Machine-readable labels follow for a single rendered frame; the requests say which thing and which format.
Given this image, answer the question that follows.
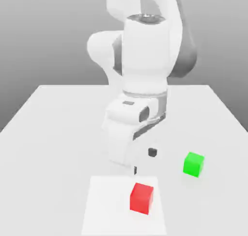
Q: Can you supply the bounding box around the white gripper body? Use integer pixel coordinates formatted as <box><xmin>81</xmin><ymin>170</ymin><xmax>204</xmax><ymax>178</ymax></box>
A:
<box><xmin>101</xmin><ymin>112</ymin><xmax>167</xmax><ymax>169</ymax></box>

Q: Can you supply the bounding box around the small red cube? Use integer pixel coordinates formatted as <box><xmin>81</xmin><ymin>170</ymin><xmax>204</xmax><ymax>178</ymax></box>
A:
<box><xmin>129</xmin><ymin>182</ymin><xmax>155</xmax><ymax>216</ymax></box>

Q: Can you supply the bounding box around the small green cube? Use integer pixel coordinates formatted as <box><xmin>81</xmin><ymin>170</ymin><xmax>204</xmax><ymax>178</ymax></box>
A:
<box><xmin>183</xmin><ymin>151</ymin><xmax>205</xmax><ymax>178</ymax></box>

